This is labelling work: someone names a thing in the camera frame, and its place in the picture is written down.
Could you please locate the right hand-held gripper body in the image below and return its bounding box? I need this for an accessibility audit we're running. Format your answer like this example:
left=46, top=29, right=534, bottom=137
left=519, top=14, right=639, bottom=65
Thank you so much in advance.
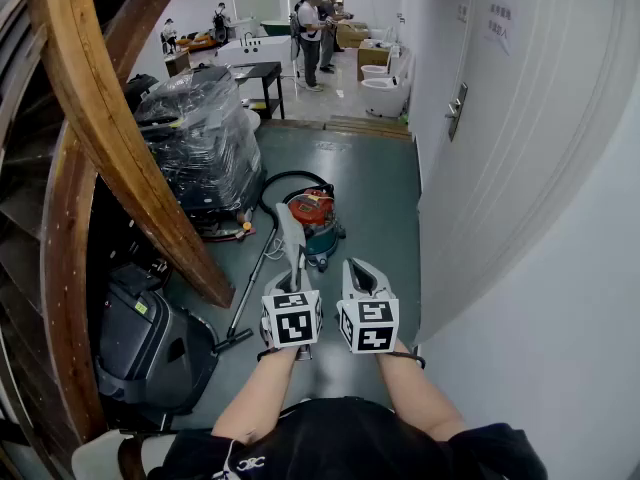
left=335, top=295, right=401, bottom=356

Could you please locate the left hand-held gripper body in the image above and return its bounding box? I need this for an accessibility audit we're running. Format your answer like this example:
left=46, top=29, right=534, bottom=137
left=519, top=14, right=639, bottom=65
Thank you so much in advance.
left=259, top=290, right=324, bottom=362

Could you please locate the person's right forearm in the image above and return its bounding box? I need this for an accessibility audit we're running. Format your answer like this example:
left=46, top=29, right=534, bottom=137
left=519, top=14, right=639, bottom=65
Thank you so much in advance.
left=375, top=349, right=469, bottom=442

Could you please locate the person's left forearm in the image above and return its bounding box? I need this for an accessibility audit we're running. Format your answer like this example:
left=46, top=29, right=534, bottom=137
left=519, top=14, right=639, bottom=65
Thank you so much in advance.
left=210, top=348, right=297, bottom=447

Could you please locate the metal vacuum wand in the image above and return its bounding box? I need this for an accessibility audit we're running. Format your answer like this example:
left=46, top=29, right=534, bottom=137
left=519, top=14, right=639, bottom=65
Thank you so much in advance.
left=226, top=215, right=280, bottom=340

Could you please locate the black vacuum floor nozzle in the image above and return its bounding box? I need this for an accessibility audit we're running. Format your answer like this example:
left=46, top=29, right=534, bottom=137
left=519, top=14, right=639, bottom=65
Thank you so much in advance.
left=213, top=328, right=255, bottom=355

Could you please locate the person's black shirt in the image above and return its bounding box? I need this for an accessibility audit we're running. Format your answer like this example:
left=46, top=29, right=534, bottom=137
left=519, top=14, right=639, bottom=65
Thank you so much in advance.
left=161, top=396, right=549, bottom=480

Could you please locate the black floor scrubber machine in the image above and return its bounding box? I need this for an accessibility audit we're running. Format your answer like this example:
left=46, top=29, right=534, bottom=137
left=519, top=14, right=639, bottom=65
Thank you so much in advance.
left=93, top=261, right=222, bottom=418

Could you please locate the wooden threshold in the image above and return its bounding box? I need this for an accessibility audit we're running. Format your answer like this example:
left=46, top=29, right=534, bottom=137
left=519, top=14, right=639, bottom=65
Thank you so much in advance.
left=259, top=114, right=414, bottom=142

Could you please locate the plastic-wrapped black machine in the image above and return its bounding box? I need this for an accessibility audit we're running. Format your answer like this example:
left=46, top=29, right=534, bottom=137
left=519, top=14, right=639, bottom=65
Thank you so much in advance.
left=131, top=65, right=265, bottom=243

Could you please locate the white door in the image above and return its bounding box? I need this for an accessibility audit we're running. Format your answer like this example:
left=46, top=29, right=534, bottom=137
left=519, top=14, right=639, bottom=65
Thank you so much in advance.
left=413, top=0, right=640, bottom=347

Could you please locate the black table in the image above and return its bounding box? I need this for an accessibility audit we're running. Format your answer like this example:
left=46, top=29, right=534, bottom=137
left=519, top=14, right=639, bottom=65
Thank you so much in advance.
left=226, top=60, right=287, bottom=121

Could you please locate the cardboard box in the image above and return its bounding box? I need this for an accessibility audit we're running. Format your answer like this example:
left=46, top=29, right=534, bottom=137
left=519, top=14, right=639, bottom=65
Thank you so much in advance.
left=335, top=21, right=372, bottom=50
left=356, top=40, right=393, bottom=82

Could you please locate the white bathtub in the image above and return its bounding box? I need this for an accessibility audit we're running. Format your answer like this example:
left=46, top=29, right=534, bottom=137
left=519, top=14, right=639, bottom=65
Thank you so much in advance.
left=215, top=35, right=294, bottom=70

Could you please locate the curved wooden stair beam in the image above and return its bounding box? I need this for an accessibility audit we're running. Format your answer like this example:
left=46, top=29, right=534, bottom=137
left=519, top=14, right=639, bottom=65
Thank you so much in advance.
left=27, top=0, right=237, bottom=310

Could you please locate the brown cabinet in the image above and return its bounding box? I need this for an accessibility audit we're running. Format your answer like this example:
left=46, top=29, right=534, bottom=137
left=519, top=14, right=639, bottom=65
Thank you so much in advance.
left=164, top=50, right=193, bottom=79

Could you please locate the orange sofa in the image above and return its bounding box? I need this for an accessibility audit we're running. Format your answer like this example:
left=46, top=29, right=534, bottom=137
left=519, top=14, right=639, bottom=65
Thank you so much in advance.
left=175, top=31, right=219, bottom=50

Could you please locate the green bathtub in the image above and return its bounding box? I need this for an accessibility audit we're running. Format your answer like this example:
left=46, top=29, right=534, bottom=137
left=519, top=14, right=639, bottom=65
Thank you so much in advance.
left=260, top=18, right=293, bottom=37

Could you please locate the paper sign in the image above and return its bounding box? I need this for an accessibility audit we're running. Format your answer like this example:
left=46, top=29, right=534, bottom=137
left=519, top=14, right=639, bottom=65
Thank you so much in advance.
left=482, top=1, right=517, bottom=57

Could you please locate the black right wrist strap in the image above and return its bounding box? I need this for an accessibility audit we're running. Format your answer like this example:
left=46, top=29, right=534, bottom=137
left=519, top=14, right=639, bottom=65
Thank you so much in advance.
left=384, top=349, right=427, bottom=371

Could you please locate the black vacuum hose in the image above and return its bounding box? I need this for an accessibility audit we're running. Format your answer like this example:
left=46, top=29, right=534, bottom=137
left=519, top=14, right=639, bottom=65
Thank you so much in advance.
left=259, top=169, right=337, bottom=219

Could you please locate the metal door handle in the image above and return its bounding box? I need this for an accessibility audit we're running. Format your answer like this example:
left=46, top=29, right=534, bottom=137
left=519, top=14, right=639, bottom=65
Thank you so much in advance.
left=444, top=81, right=470, bottom=143

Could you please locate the white chair with black frame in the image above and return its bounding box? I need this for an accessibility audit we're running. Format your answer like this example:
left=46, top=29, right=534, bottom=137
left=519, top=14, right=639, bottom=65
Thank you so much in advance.
left=70, top=427, right=177, bottom=480

